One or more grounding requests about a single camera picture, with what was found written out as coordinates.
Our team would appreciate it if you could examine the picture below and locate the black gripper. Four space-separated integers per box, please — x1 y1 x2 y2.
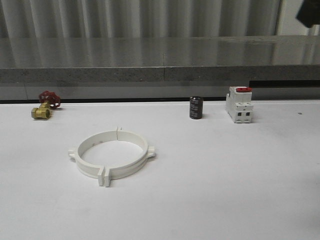
295 0 320 28

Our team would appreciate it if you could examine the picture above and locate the white half pipe clamp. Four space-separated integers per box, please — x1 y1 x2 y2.
68 127 122 187
101 129 155 187

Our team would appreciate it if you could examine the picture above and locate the grey stone countertop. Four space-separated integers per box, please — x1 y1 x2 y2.
0 36 320 86

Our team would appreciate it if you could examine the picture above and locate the black cylindrical capacitor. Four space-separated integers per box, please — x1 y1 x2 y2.
189 96 203 120

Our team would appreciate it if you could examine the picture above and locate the brass valve with red handwheel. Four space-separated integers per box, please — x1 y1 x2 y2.
31 90 61 120

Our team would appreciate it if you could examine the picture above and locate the grey pleated curtain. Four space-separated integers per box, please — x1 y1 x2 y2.
0 0 320 39

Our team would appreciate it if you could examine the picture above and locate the white circuit breaker red switch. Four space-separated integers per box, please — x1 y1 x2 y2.
226 86 253 124

